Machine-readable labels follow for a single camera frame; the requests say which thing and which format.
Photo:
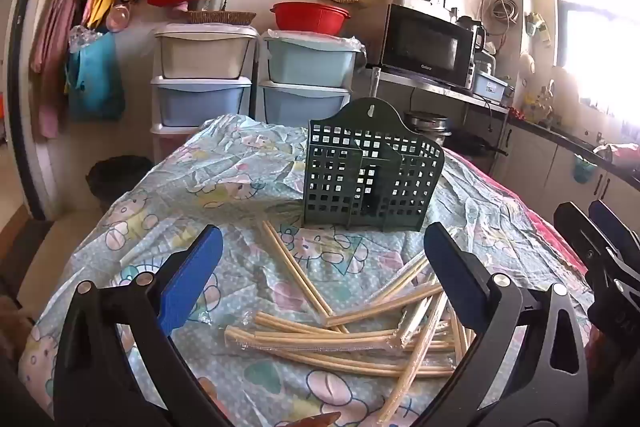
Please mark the white round wall ornament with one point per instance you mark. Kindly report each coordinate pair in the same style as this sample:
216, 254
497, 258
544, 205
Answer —
527, 63

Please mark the blue storage drawer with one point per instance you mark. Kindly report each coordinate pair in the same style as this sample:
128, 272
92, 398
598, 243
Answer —
300, 107
200, 104

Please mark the cream storage drawer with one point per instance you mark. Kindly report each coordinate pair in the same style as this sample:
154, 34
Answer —
205, 54

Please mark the black electric kettle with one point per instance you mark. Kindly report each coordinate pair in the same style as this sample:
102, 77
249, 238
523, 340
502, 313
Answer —
472, 34

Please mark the pink cloth bundle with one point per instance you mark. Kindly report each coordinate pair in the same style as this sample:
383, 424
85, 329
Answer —
620, 153

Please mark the kitchen window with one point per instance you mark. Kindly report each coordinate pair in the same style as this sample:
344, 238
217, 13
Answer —
600, 7

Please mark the pink storage drawer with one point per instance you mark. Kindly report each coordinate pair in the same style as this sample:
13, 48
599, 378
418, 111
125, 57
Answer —
170, 142

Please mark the black frying pan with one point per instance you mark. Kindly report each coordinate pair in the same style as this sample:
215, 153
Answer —
472, 143

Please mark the person's left hand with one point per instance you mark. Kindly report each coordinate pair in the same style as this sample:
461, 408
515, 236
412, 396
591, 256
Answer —
222, 412

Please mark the pile of bamboo chopsticks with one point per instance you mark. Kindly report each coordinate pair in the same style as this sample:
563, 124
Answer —
240, 337

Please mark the pink ladle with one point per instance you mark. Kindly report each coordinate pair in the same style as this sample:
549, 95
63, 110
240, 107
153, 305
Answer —
119, 18

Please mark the wicker basket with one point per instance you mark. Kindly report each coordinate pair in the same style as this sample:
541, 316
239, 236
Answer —
222, 17

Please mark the pale teal storage drawer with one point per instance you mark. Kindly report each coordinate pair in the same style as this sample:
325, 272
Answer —
310, 62

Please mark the teal cloth bag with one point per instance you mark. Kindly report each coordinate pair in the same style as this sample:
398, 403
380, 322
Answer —
95, 77

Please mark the pink hanging cloth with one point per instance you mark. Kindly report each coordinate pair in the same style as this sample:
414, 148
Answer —
52, 47

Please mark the metal kitchen shelf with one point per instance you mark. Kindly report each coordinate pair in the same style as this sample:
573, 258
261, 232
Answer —
425, 84

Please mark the large metal pot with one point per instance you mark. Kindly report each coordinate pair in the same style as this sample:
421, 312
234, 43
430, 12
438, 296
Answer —
427, 124

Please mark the blue lidded box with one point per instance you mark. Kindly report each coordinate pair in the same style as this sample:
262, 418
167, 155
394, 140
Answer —
492, 85

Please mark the black microwave oven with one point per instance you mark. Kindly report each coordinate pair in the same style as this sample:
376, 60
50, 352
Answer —
425, 44

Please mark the pale green wall holder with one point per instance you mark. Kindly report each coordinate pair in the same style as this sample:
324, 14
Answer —
539, 27

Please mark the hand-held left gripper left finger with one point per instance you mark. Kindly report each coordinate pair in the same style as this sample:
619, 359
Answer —
192, 279

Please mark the black trash bin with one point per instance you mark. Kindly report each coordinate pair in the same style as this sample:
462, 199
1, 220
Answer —
120, 182

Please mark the red plastic basin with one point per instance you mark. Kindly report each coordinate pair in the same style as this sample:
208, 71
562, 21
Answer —
310, 19

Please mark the white kitchen cabinets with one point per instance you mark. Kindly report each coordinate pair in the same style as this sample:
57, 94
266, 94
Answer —
540, 162

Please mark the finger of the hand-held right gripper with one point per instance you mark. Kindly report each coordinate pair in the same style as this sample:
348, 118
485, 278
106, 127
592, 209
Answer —
612, 227
575, 227

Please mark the green plastic utensil holder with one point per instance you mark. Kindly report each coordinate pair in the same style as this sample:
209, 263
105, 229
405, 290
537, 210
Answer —
360, 119

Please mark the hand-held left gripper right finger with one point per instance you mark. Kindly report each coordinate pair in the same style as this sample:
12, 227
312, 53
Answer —
452, 279

